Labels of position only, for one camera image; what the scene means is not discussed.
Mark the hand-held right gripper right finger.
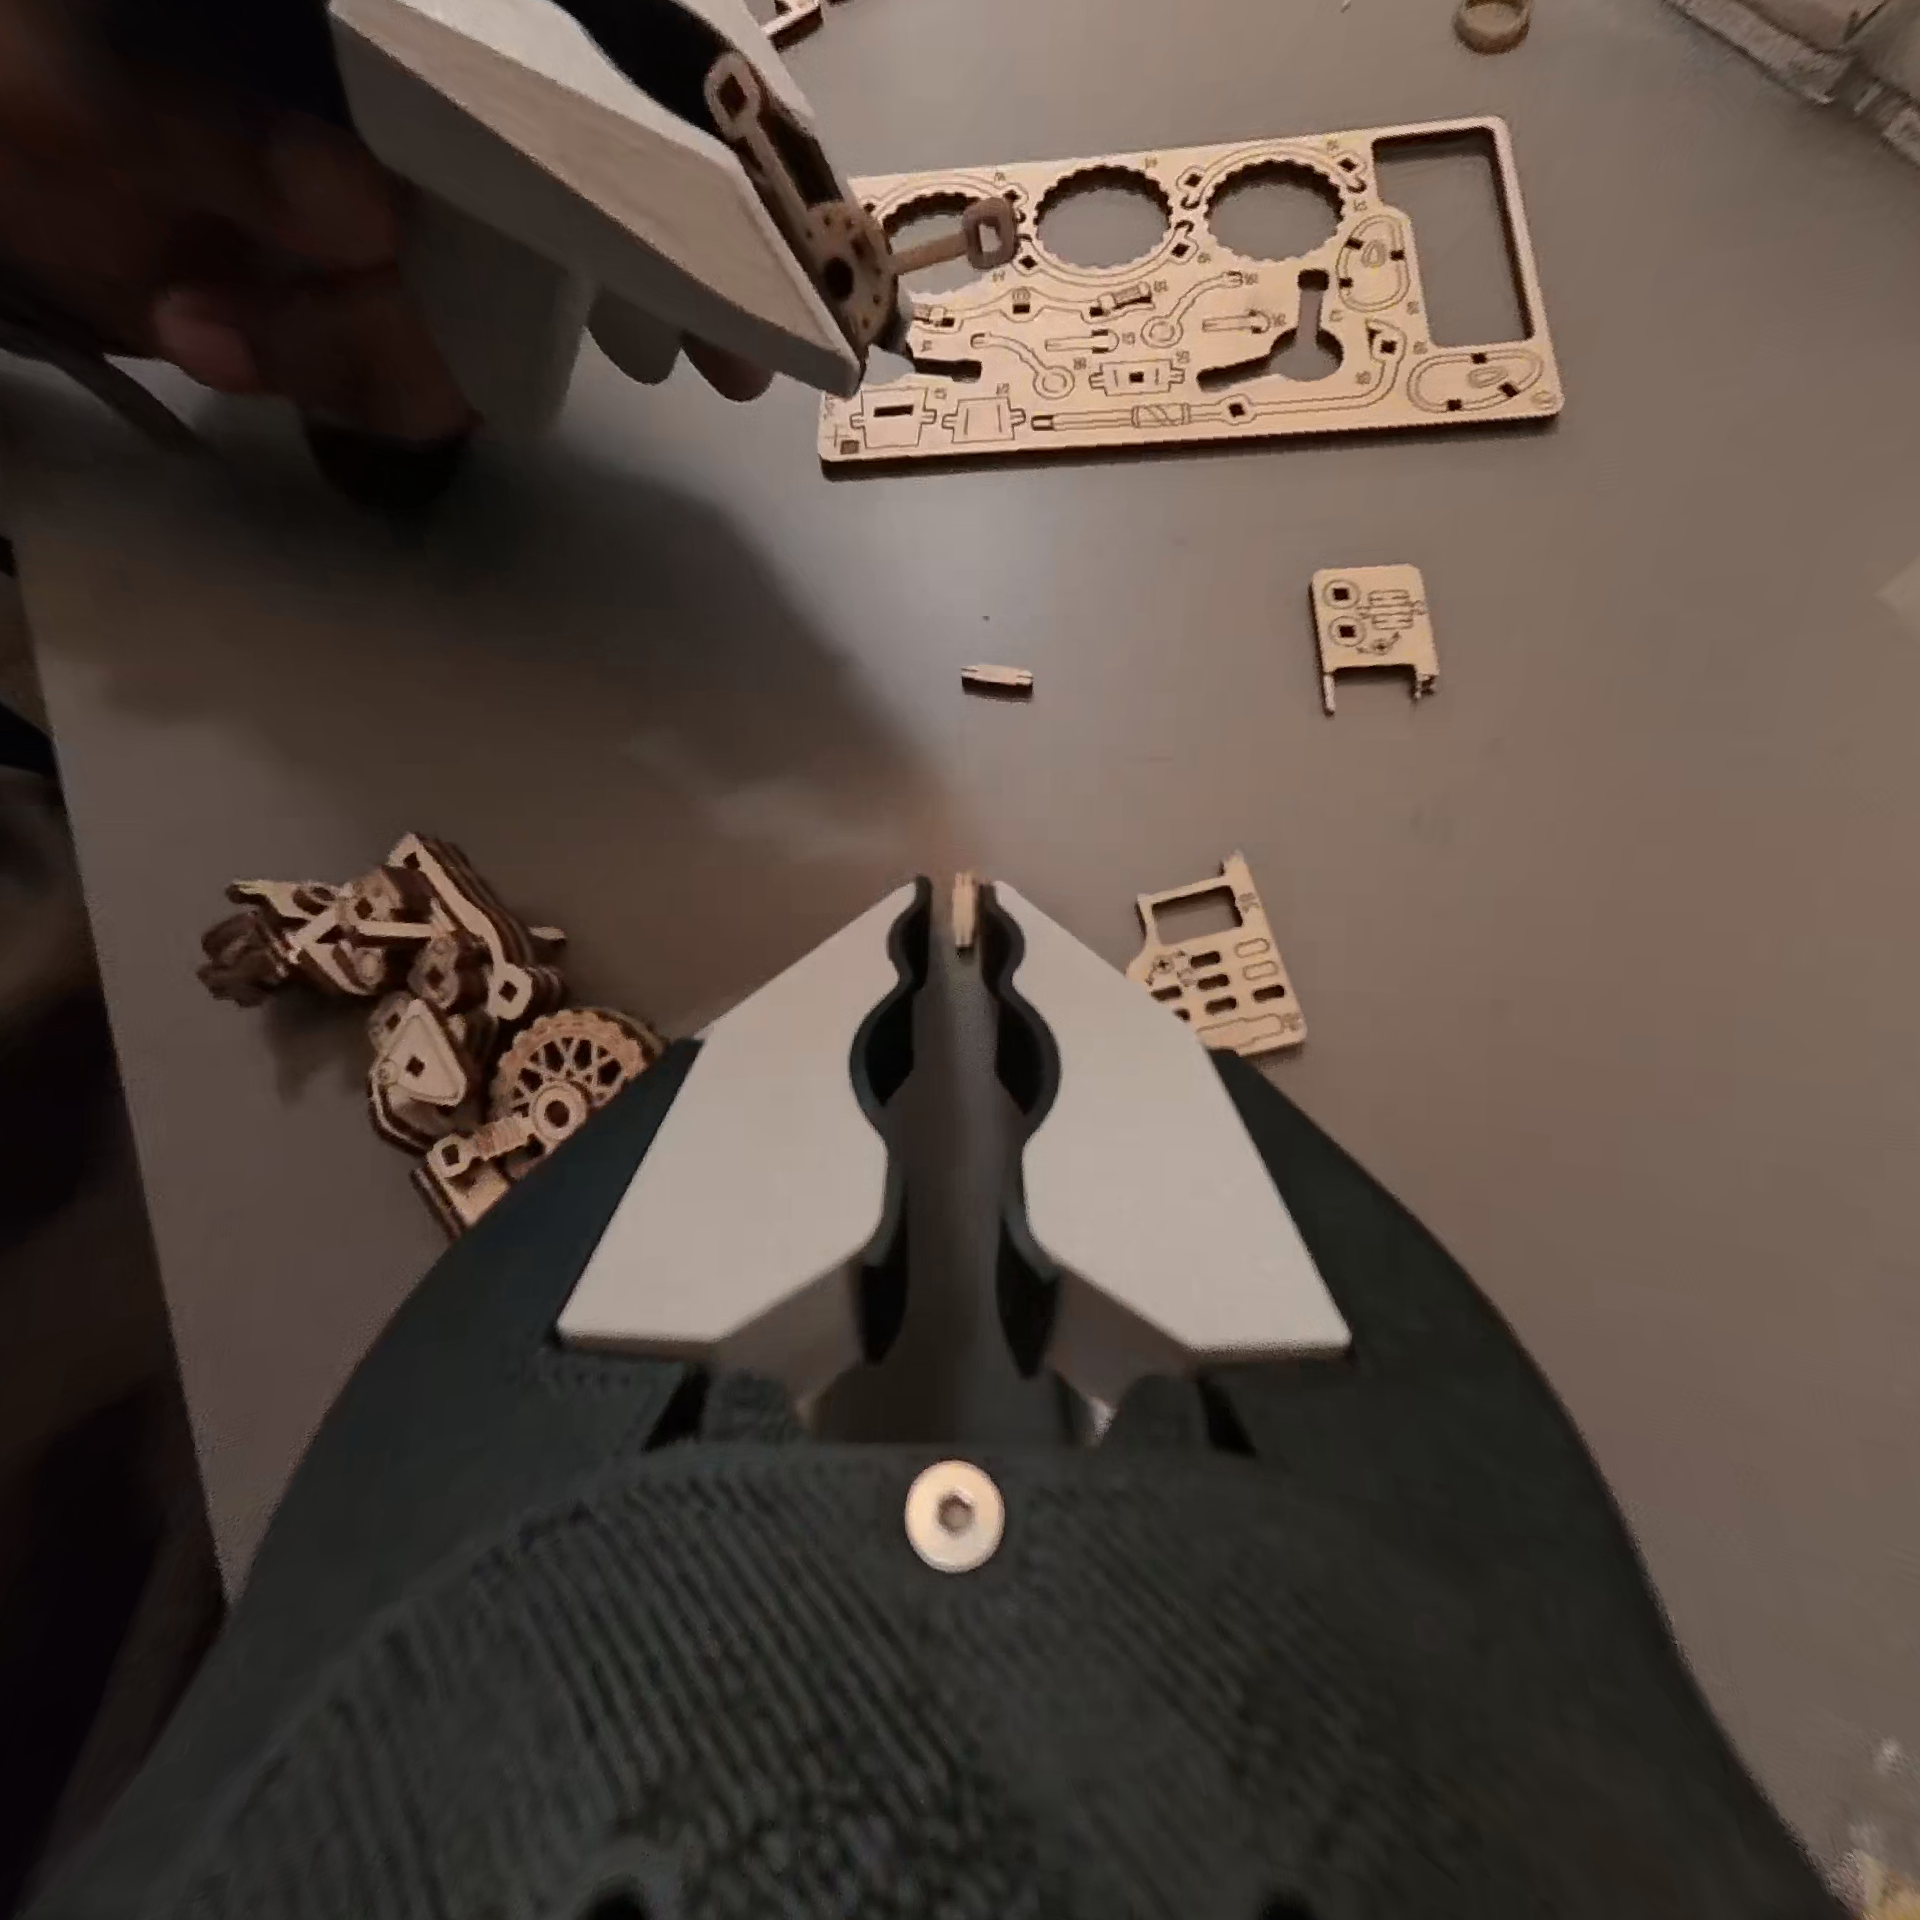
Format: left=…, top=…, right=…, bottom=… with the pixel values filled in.
left=977, top=879, right=1356, bottom=1420

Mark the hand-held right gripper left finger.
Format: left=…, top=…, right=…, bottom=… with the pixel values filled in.
left=555, top=879, right=955, bottom=1404

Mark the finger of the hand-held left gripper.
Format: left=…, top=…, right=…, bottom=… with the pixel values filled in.
left=673, top=0, right=846, bottom=200
left=327, top=0, right=866, bottom=406

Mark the wooden crank assembly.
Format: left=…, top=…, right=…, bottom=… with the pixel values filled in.
left=704, top=54, right=1024, bottom=360

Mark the wooden model assembly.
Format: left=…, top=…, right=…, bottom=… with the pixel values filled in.
left=200, top=827, right=665, bottom=1240

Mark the grey desk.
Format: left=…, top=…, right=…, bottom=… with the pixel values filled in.
left=12, top=0, right=1920, bottom=1920

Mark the person's left hand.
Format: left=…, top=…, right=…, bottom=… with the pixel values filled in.
left=0, top=88, right=466, bottom=495

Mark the slotted wooden sheet fragment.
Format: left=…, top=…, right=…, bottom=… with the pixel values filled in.
left=1130, top=852, right=1308, bottom=1062

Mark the large wooden puzzle sheet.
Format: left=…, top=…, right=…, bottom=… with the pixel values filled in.
left=820, top=116, right=1560, bottom=477

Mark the small wooden sheet fragment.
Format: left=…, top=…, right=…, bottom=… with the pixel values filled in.
left=1308, top=563, right=1439, bottom=713

